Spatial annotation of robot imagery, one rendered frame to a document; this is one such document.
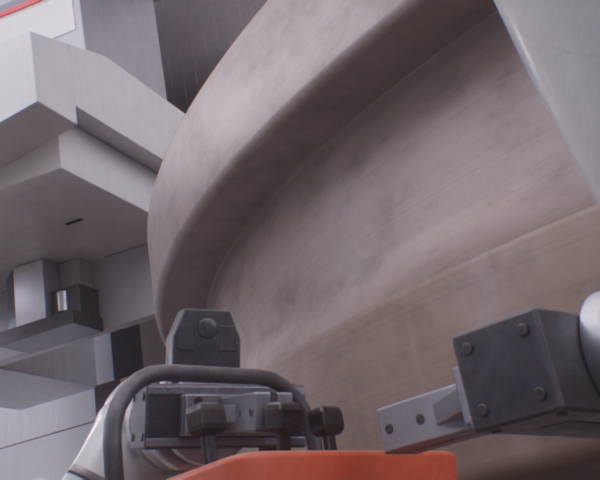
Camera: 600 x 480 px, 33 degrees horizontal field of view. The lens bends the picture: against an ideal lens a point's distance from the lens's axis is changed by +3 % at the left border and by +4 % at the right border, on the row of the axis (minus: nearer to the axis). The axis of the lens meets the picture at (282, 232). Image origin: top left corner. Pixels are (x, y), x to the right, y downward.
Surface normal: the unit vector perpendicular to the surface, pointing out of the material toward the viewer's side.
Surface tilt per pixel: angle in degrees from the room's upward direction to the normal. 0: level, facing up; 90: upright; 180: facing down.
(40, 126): 170
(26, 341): 180
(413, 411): 90
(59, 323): 90
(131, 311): 90
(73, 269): 90
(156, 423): 102
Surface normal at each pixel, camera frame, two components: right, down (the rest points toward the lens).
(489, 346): -0.73, -0.14
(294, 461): 0.68, -0.25
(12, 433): -0.43, -0.26
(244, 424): -0.94, -0.07
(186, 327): 0.36, -0.19
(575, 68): -0.83, 0.17
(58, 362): 0.89, -0.29
